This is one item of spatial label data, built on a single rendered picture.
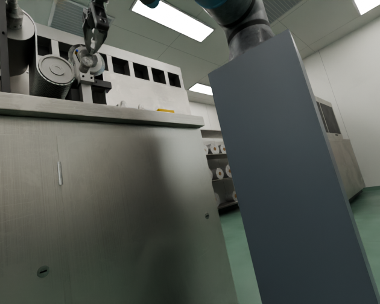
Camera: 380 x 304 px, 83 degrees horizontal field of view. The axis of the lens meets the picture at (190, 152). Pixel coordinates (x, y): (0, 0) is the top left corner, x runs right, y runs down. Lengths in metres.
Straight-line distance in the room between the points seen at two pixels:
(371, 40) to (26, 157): 5.08
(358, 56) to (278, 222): 4.74
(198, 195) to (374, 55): 4.59
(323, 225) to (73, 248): 0.52
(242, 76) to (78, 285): 0.59
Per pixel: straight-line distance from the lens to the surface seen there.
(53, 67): 1.02
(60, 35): 1.57
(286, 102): 0.49
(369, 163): 4.86
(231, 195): 4.95
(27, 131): 0.61
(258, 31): 0.62
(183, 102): 1.78
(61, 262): 0.59
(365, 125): 4.87
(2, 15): 0.93
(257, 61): 0.53
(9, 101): 0.60
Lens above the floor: 0.62
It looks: 10 degrees up
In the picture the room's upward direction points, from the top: 12 degrees counter-clockwise
